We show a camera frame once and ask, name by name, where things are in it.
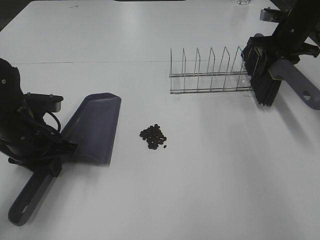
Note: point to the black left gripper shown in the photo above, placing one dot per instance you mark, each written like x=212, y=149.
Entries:
x=33, y=140

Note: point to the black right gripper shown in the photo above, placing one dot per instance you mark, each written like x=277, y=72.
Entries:
x=290, y=36

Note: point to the purple hand brush black bristles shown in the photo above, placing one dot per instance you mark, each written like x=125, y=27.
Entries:
x=266, y=87

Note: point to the purple plastic dustpan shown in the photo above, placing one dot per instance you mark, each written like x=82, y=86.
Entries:
x=93, y=129

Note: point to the pile of coffee beans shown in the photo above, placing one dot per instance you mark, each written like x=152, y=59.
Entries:
x=154, y=136

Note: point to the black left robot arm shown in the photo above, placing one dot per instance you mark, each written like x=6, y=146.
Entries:
x=11, y=94

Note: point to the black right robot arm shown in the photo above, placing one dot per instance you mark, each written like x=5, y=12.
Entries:
x=308, y=7

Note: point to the clear glass cup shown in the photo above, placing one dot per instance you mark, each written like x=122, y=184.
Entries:
x=243, y=2

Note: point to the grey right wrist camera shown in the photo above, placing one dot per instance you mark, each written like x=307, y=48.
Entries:
x=272, y=15

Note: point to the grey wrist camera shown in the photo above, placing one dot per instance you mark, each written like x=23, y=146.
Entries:
x=44, y=102
x=272, y=15

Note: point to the chrome wire dish rack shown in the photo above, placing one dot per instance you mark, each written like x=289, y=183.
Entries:
x=224, y=73

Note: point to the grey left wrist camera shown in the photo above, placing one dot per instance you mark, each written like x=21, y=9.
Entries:
x=44, y=102

